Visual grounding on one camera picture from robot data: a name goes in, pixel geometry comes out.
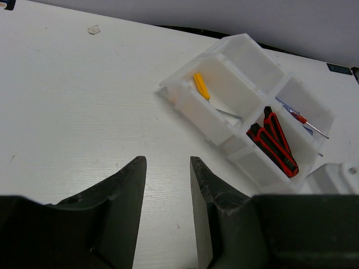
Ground blue label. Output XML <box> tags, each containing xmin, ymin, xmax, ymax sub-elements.
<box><xmin>0</xmin><ymin>0</ymin><xmax>16</xmax><ymax>11</ymax></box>
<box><xmin>326</xmin><ymin>63</ymin><xmax>353</xmax><ymax>76</ymax></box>

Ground small white scrap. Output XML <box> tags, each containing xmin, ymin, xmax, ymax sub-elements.
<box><xmin>88</xmin><ymin>25</ymin><xmax>101</xmax><ymax>35</ymax></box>

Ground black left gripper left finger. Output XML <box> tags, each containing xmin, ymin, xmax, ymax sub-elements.
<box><xmin>1</xmin><ymin>156</ymin><xmax>147</xmax><ymax>268</ymax></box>

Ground blue screwdriver horizontal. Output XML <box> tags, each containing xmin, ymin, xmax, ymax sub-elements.
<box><xmin>275</xmin><ymin>96</ymin><xmax>296</xmax><ymax>114</ymax></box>

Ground white compartment organizer tray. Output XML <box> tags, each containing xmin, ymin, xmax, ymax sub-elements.
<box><xmin>160</xmin><ymin>34</ymin><xmax>335</xmax><ymax>193</ymax></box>

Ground yellow screwdriver long shaft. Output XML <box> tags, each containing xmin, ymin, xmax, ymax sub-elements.
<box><xmin>194</xmin><ymin>73</ymin><xmax>242</xmax><ymax>120</ymax></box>

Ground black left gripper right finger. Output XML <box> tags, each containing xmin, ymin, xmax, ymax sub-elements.
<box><xmin>190</xmin><ymin>156</ymin><xmax>358</xmax><ymax>268</ymax></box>

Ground blue label right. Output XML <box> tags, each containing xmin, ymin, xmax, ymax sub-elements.
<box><xmin>326</xmin><ymin>63</ymin><xmax>353</xmax><ymax>76</ymax></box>

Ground blue label left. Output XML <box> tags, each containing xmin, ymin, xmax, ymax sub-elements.
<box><xmin>0</xmin><ymin>0</ymin><xmax>16</xmax><ymax>11</ymax></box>

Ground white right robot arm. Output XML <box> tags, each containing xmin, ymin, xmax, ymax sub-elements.
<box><xmin>302</xmin><ymin>163</ymin><xmax>358</xmax><ymax>194</ymax></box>

